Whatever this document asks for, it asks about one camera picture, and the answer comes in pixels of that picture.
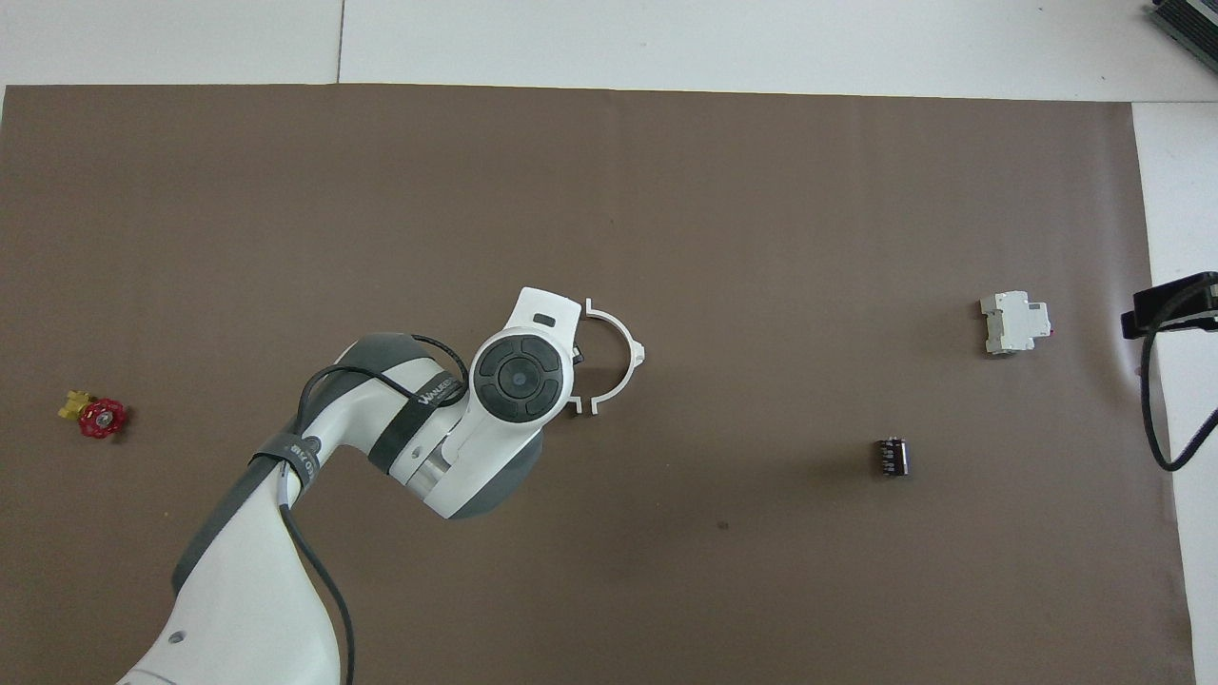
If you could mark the red and yellow valve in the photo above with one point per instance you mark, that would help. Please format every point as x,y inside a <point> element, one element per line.
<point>102,419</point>

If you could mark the white circuit breaker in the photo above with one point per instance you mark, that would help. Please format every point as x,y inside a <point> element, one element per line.
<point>1013,323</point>

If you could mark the black cylindrical capacitor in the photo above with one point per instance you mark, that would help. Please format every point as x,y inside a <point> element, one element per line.
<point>893,457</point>

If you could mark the brown paper mat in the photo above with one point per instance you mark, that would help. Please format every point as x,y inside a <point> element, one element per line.
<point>761,571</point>

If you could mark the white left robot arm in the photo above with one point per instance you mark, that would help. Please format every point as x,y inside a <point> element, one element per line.
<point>247,590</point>

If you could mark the grey finned device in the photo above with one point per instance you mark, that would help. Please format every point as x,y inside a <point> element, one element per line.
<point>1194,24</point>

